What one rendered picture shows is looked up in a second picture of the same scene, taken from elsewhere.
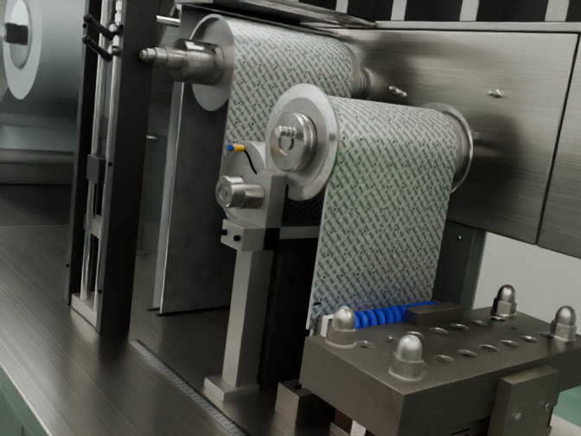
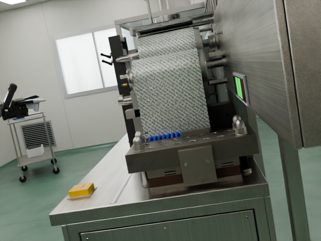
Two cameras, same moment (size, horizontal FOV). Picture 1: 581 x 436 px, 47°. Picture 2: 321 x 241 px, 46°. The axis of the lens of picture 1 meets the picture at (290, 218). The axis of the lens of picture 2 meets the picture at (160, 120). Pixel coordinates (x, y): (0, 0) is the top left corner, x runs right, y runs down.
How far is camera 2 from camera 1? 1.05 m
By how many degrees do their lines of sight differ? 46
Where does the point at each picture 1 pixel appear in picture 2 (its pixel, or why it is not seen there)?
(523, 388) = (186, 153)
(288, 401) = not seen: hidden behind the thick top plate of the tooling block
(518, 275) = not seen: outside the picture
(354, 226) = (153, 103)
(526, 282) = not seen: outside the picture
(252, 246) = (130, 116)
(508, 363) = (186, 145)
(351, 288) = (161, 125)
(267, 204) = (132, 101)
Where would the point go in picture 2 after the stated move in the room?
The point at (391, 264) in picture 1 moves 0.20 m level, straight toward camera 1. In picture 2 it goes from (178, 115) to (130, 128)
